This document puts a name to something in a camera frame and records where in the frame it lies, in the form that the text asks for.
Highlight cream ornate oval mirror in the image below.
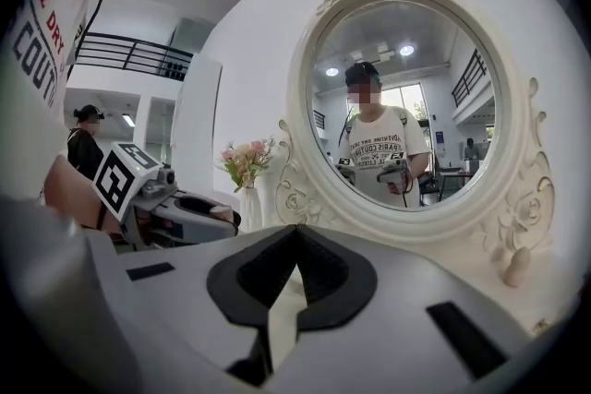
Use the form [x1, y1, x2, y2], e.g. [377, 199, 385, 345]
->
[274, 0, 556, 290]

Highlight person's left forearm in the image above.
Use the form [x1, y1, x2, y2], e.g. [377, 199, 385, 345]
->
[42, 153, 122, 237]

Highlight cream dressing table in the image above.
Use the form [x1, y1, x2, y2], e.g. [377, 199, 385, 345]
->
[258, 221, 569, 384]

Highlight pink artificial flowers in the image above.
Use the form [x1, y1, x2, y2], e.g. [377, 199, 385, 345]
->
[215, 137, 277, 194]

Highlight person's white printed T-shirt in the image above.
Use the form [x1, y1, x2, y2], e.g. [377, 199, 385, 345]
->
[7, 0, 94, 128]

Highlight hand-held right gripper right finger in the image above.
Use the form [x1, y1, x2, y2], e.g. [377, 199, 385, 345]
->
[271, 223, 532, 394]

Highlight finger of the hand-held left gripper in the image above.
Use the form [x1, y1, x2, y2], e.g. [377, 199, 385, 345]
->
[173, 192, 242, 219]
[150, 202, 242, 247]

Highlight black balcony railing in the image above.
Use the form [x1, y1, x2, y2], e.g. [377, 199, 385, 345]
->
[75, 31, 195, 83]

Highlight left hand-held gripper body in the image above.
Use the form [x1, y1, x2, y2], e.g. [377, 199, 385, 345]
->
[91, 141, 181, 253]

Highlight white vase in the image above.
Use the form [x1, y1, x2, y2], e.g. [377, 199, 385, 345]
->
[239, 185, 266, 233]

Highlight black headset cable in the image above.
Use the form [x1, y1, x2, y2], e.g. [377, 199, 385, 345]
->
[67, 0, 131, 76]

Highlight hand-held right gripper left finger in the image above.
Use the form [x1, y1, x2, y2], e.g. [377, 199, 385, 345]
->
[115, 223, 301, 394]

